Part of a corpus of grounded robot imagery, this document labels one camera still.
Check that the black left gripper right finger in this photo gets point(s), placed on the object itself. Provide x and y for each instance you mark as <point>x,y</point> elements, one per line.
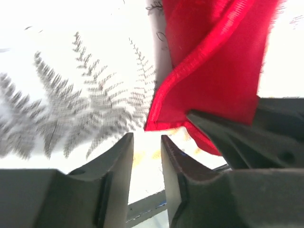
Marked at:
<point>198,197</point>

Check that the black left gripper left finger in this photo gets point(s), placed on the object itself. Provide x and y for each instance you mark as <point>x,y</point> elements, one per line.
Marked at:
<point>94,195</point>

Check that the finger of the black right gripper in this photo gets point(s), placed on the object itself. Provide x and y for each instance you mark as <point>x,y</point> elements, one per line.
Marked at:
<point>275,139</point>

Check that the red cloth napkin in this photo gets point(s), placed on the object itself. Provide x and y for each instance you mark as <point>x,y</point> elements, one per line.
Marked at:
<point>217,49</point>

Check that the floral tablecloth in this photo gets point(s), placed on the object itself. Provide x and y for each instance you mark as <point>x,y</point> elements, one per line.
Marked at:
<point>77,74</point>

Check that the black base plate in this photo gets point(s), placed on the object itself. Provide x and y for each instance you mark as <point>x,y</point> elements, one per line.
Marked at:
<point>146,208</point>

